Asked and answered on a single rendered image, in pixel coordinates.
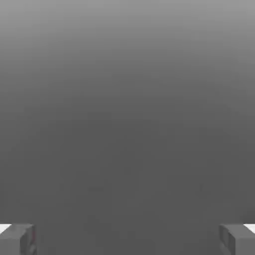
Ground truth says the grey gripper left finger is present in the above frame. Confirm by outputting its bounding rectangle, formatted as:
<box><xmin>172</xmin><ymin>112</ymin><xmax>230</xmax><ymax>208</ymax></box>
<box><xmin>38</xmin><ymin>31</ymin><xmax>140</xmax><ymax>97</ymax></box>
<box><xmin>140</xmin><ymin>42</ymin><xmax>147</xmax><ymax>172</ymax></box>
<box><xmin>0</xmin><ymin>223</ymin><xmax>38</xmax><ymax>255</ymax></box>

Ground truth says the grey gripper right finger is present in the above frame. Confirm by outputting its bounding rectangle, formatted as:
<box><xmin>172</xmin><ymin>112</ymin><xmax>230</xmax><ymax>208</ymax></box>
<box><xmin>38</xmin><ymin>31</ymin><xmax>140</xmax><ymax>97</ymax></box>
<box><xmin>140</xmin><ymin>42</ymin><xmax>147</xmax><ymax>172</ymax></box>
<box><xmin>218</xmin><ymin>223</ymin><xmax>255</xmax><ymax>255</ymax></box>

